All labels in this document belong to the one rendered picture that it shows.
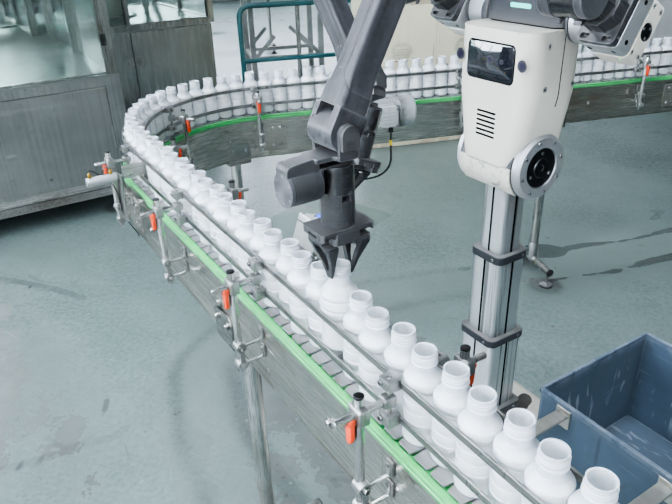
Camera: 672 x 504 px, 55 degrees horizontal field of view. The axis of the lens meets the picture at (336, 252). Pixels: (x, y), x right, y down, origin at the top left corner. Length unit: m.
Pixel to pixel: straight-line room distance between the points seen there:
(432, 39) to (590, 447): 4.41
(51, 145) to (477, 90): 3.18
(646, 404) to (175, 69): 5.54
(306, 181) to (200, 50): 5.58
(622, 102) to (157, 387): 2.49
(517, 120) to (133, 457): 1.79
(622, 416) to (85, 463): 1.83
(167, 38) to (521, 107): 5.16
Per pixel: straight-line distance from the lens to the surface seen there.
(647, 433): 1.56
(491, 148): 1.57
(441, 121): 2.97
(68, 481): 2.57
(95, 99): 4.31
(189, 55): 6.49
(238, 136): 2.73
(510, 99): 1.50
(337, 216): 1.03
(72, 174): 4.39
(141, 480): 2.48
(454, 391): 0.92
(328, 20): 1.39
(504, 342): 1.85
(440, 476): 1.00
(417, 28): 5.30
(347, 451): 1.20
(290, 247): 1.24
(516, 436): 0.86
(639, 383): 1.54
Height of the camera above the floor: 1.73
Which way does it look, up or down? 28 degrees down
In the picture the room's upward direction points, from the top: 2 degrees counter-clockwise
